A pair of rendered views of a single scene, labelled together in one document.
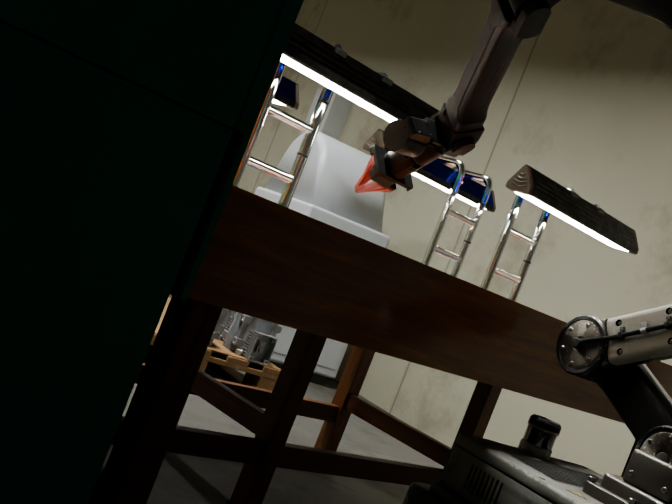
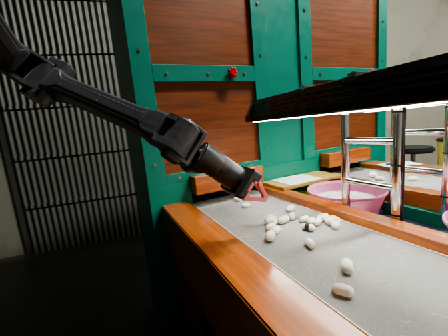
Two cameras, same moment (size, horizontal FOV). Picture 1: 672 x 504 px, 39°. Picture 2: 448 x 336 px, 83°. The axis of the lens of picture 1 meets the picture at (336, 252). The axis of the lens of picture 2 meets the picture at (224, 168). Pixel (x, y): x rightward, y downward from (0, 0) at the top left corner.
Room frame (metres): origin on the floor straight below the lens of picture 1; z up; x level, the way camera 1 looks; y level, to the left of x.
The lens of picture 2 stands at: (1.94, -0.57, 1.03)
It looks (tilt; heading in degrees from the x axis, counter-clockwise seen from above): 9 degrees down; 109
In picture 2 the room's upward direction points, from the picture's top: 5 degrees counter-clockwise
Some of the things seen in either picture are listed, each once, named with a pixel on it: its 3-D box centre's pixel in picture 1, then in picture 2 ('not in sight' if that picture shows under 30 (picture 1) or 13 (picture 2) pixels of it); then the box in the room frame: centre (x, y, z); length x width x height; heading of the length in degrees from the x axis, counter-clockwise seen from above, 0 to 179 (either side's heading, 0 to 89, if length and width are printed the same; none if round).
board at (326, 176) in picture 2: not in sight; (303, 179); (1.90, 0.57, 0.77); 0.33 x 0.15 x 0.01; 44
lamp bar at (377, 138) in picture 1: (436, 172); not in sight; (3.05, -0.21, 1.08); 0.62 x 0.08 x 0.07; 134
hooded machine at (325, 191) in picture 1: (307, 253); not in sight; (5.21, 0.14, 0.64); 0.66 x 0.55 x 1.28; 34
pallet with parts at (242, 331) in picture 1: (157, 304); not in sight; (4.35, 0.68, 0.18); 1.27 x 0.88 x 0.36; 34
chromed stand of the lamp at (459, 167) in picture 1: (434, 229); not in sight; (2.99, -0.27, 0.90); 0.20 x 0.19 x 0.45; 134
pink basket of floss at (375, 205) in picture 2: not in sight; (345, 201); (2.05, 0.41, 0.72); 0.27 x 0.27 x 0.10
